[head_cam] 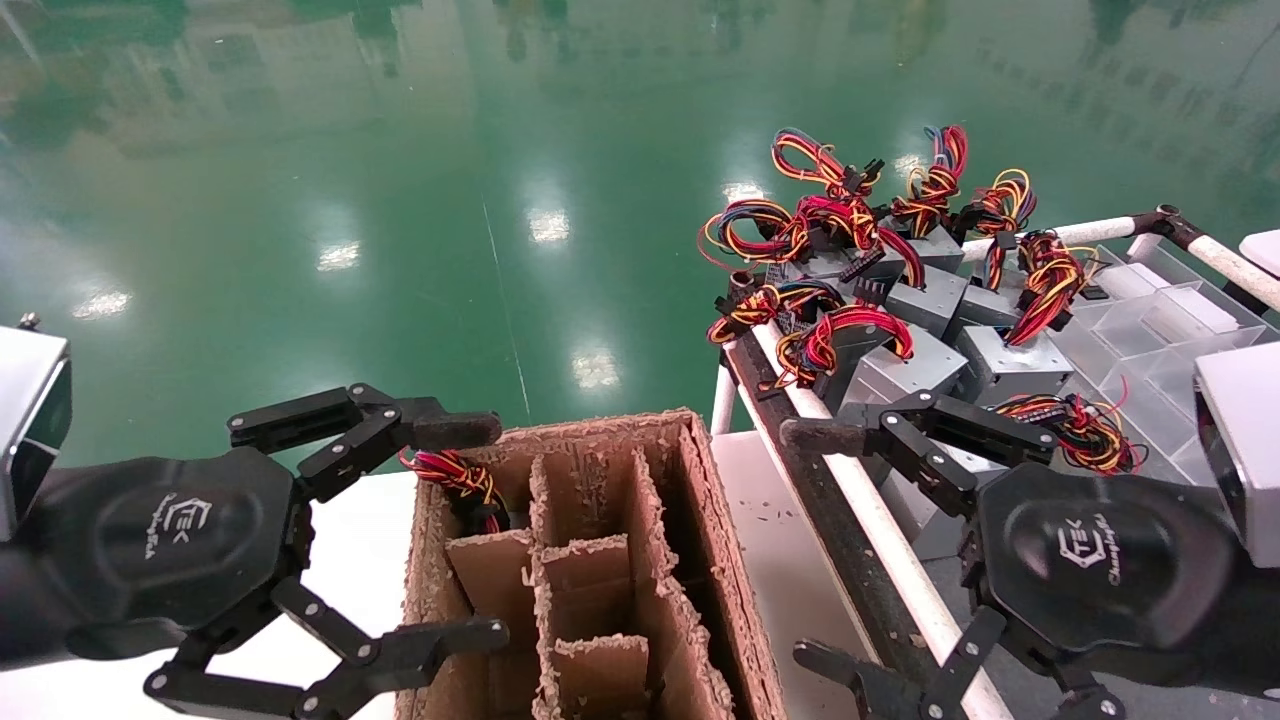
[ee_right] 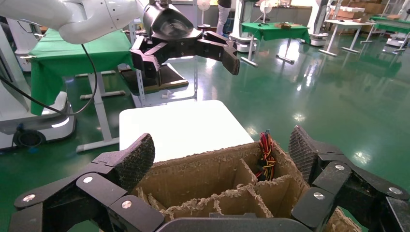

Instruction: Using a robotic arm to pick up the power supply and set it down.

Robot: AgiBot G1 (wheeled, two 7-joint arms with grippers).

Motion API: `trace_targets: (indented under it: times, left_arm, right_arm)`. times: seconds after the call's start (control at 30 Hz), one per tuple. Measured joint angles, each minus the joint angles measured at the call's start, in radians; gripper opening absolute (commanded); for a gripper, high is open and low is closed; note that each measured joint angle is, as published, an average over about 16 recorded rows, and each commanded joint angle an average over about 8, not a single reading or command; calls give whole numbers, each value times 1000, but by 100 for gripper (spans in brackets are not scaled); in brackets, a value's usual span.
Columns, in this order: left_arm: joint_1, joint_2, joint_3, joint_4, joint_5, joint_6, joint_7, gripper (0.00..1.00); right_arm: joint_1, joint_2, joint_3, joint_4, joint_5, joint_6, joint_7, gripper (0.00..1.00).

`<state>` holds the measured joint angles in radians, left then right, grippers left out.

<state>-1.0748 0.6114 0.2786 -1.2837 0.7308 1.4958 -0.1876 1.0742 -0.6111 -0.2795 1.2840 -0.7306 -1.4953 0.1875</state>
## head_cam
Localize white rack leg pipe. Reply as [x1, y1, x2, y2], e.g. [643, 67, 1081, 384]
[710, 362, 739, 436]

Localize black pipe corner joint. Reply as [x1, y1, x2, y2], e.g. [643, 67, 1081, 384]
[1130, 205, 1216, 251]

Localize brown cardboard divider box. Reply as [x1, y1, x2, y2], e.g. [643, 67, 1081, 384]
[395, 408, 791, 720]

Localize clear plastic divider tray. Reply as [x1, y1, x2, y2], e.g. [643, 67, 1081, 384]
[1045, 240, 1280, 491]

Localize white plastic packet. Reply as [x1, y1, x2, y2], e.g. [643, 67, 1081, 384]
[1100, 262, 1171, 301]
[1170, 290, 1241, 331]

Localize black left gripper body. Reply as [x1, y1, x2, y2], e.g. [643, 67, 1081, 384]
[0, 447, 313, 673]

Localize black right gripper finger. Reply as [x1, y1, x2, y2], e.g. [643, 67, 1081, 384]
[793, 605, 1126, 720]
[778, 390, 1061, 516]

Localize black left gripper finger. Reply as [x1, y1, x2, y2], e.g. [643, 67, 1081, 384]
[143, 578, 511, 720]
[228, 383, 503, 506]

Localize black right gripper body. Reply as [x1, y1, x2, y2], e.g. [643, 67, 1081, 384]
[968, 463, 1280, 693]

